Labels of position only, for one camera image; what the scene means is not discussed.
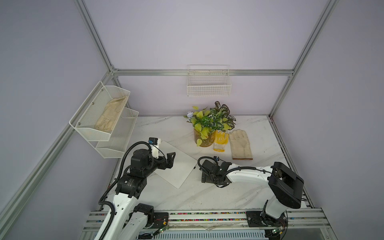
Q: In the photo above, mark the aluminium front rail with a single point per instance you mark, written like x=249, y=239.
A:
x=308, y=223

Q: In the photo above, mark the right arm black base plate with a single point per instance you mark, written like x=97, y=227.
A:
x=261, y=219

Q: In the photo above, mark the yellow glass cup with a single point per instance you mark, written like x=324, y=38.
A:
x=220, y=142

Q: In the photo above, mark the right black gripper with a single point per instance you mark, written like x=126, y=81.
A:
x=205, y=177

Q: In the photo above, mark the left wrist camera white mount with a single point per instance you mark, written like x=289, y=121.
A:
x=154, y=143

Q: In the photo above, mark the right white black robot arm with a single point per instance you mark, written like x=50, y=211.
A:
x=286, y=185

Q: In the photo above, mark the white wire wall basket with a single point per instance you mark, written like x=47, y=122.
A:
x=208, y=81

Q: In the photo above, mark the beige work glove on table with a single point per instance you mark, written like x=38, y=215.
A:
x=240, y=145

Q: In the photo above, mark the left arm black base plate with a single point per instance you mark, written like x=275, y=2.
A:
x=156, y=220

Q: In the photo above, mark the white two-tier wall basket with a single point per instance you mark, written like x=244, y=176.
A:
x=108, y=145

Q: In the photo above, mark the white laptop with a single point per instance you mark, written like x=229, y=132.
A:
x=183, y=166

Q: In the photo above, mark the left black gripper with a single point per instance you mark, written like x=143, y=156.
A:
x=163, y=165

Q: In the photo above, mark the potted green plant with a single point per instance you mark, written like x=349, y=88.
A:
x=208, y=121

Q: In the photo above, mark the aluminium frame profiles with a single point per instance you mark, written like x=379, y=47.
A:
x=19, y=201

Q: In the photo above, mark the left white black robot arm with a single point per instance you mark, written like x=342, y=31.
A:
x=127, y=218

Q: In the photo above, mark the beige glove in basket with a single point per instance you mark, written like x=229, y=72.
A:
x=110, y=115

